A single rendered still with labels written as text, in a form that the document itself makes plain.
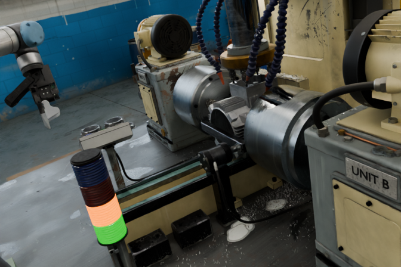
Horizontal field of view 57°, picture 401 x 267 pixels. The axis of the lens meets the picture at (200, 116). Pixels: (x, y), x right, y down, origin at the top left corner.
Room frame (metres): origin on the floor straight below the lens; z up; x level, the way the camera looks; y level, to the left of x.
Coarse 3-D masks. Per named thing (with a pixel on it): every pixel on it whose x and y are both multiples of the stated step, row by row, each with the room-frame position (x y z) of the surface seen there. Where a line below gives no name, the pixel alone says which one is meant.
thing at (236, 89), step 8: (240, 80) 1.19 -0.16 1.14; (256, 80) 1.20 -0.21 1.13; (264, 80) 1.19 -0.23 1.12; (232, 88) 1.16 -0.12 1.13; (240, 88) 1.11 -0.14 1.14; (248, 88) 1.08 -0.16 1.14; (256, 88) 1.09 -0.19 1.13; (264, 88) 1.11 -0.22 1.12; (232, 96) 1.16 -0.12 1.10; (240, 96) 1.11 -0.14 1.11; (248, 96) 1.08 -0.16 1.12; (256, 96) 1.09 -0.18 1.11; (248, 104) 1.08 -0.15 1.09
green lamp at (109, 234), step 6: (120, 216) 0.64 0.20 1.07; (114, 222) 0.62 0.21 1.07; (120, 222) 0.63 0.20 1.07; (96, 228) 0.62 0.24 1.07; (102, 228) 0.62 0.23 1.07; (108, 228) 0.62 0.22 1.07; (114, 228) 0.62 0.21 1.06; (120, 228) 0.63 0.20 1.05; (126, 228) 0.65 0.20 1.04; (96, 234) 0.63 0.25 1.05; (102, 234) 0.62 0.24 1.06; (108, 234) 0.62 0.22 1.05; (114, 234) 0.62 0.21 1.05; (120, 234) 0.62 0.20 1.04; (102, 240) 0.62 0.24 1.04; (108, 240) 0.61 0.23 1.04; (114, 240) 0.62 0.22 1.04
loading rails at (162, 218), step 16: (192, 160) 1.11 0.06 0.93; (240, 160) 1.04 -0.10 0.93; (160, 176) 1.06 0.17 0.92; (176, 176) 1.05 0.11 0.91; (192, 176) 1.07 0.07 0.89; (240, 176) 1.03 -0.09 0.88; (256, 176) 1.05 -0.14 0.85; (272, 176) 1.07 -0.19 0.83; (128, 192) 1.01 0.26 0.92; (144, 192) 1.01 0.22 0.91; (160, 192) 1.03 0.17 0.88; (176, 192) 0.94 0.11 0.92; (192, 192) 0.96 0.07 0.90; (208, 192) 0.98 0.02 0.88; (240, 192) 1.02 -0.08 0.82; (128, 208) 0.92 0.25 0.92; (144, 208) 0.90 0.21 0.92; (160, 208) 0.92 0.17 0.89; (176, 208) 0.94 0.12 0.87; (192, 208) 0.96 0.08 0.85; (208, 208) 0.98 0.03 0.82; (128, 224) 0.88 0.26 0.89; (144, 224) 0.90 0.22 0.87; (160, 224) 0.91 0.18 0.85; (128, 240) 0.87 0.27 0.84
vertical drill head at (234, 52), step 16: (240, 0) 1.10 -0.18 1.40; (240, 16) 1.11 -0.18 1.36; (256, 16) 1.12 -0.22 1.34; (240, 32) 1.11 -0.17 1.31; (256, 32) 1.11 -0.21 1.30; (240, 48) 1.10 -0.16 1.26; (272, 48) 1.10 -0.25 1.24; (224, 64) 1.11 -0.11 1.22; (240, 64) 1.07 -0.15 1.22; (256, 64) 1.06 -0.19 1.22
